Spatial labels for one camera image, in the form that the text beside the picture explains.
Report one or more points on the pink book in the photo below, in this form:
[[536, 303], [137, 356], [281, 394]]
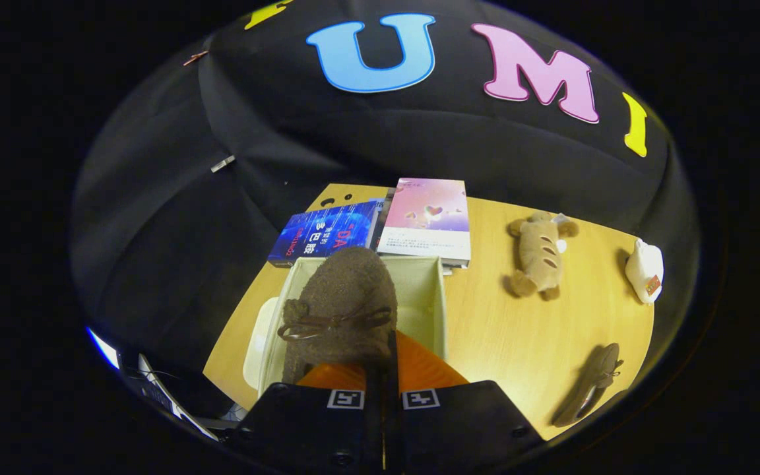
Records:
[[429, 221]]

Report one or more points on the black backdrop cloth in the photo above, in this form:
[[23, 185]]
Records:
[[419, 145]]

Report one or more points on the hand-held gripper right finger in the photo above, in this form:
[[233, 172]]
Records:
[[459, 422]]

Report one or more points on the white plush toy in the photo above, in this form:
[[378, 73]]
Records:
[[644, 270]]

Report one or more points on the bread-shaped plush toy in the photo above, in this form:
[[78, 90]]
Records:
[[541, 254]]

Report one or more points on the grey-green fabric storage box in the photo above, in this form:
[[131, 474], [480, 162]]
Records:
[[423, 290]]

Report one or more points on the blue book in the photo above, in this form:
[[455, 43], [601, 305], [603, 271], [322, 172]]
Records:
[[324, 234]]

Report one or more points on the white clip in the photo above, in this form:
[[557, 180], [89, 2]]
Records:
[[223, 163]]

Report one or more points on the red clothespin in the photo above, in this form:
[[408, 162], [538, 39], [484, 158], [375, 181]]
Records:
[[195, 58]]

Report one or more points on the brown fuzzy shoe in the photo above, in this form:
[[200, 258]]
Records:
[[590, 386], [344, 290]]

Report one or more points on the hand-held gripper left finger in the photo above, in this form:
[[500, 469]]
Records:
[[301, 422]]

